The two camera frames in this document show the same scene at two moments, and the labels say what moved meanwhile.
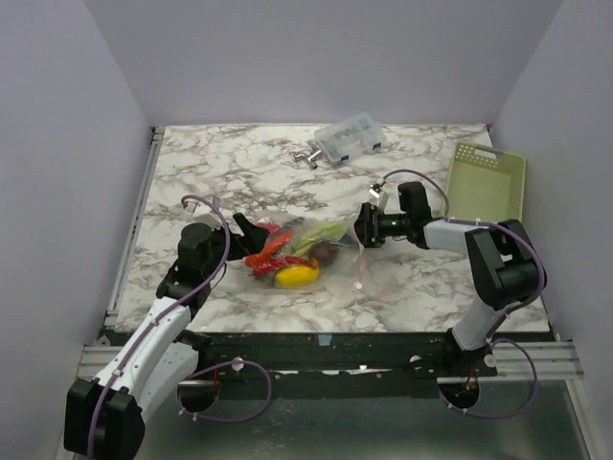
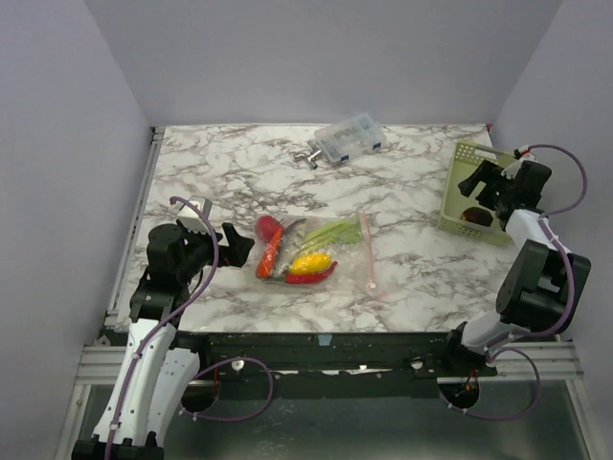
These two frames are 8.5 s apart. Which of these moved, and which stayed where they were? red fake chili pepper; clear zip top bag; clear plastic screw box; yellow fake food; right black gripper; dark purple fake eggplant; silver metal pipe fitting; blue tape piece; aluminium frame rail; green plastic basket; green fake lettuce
Moved: red fake chili pepper; yellow fake food; right black gripper; clear zip top bag; green fake lettuce; dark purple fake eggplant
Stayed: clear plastic screw box; blue tape piece; aluminium frame rail; green plastic basket; silver metal pipe fitting
